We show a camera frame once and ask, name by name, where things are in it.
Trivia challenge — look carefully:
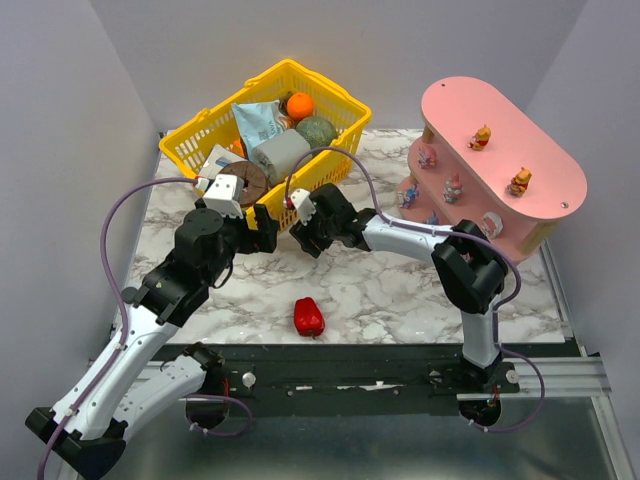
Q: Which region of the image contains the red bell pepper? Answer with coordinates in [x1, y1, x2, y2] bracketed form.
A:
[294, 297, 326, 337]

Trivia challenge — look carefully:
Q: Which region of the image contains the orange bear toy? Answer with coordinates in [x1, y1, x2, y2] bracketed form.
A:
[506, 167, 532, 197]
[467, 125, 492, 151]

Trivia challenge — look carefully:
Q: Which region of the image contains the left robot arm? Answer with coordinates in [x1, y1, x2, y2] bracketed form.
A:
[25, 204, 279, 479]

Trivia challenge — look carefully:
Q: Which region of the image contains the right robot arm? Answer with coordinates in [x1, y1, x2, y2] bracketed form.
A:
[284, 183, 507, 384]

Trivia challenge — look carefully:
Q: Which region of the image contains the pink three-tier shelf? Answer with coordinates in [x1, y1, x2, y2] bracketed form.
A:
[397, 76, 587, 263]

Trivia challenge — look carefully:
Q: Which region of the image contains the grey paper towel roll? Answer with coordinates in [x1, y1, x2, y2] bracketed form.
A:
[251, 129, 311, 187]

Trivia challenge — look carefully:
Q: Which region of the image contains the green melon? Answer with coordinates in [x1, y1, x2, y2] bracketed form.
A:
[295, 116, 338, 150]

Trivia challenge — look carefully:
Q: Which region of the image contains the orange fruit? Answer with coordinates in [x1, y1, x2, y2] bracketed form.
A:
[231, 139, 246, 157]
[286, 92, 314, 122]

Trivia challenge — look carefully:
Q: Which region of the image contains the yellow plastic shopping basket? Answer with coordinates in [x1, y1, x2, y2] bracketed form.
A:
[159, 59, 372, 178]

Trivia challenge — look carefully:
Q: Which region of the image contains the light blue chips bag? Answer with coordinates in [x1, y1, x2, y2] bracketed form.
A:
[231, 100, 286, 155]

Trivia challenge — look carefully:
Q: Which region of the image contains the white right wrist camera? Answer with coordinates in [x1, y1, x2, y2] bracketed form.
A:
[284, 188, 316, 226]

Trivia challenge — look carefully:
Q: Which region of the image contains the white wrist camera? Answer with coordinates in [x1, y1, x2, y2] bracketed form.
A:
[195, 174, 244, 218]
[284, 188, 316, 226]

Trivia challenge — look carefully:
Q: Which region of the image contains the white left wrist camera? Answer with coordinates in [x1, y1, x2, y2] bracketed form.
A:
[195, 174, 244, 218]

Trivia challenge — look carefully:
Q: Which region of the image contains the white package blue handle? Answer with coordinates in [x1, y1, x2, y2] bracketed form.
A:
[198, 144, 245, 179]

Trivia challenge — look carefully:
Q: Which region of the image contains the black mounting rail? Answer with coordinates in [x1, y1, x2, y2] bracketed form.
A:
[164, 342, 521, 419]

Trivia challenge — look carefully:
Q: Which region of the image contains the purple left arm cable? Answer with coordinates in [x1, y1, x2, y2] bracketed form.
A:
[37, 177, 254, 480]

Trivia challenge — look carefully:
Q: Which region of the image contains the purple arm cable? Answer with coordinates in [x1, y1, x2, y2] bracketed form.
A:
[283, 147, 546, 434]
[37, 177, 254, 480]

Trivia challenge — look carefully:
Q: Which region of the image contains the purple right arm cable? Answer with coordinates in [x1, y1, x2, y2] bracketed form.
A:
[283, 147, 546, 434]

